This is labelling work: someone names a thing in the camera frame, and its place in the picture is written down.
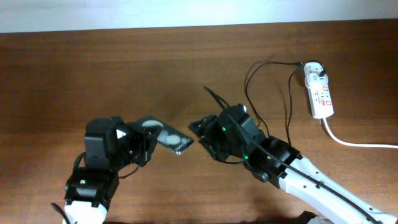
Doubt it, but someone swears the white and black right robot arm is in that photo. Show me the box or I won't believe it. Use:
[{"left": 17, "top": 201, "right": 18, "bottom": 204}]
[{"left": 189, "top": 104, "right": 397, "bottom": 223}]

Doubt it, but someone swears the black Galaxy flip phone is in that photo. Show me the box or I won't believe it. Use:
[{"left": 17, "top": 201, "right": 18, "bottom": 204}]
[{"left": 138, "top": 116, "right": 194, "bottom": 155}]

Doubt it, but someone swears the black charger cable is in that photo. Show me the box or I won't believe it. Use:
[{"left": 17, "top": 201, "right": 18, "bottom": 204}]
[{"left": 244, "top": 59, "right": 327, "bottom": 147}]

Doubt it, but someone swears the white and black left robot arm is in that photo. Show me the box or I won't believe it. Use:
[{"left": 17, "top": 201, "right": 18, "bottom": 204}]
[{"left": 52, "top": 116, "right": 163, "bottom": 223}]

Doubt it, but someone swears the white power strip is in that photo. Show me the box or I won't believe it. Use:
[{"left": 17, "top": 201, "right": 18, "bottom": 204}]
[{"left": 303, "top": 62, "right": 334, "bottom": 119}]

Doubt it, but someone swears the white power strip cord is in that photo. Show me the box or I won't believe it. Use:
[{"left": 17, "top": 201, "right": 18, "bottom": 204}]
[{"left": 320, "top": 117, "right": 398, "bottom": 149}]

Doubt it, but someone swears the white charger adapter plug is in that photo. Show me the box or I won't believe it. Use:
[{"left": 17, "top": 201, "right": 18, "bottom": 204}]
[{"left": 304, "top": 69, "right": 328, "bottom": 89}]

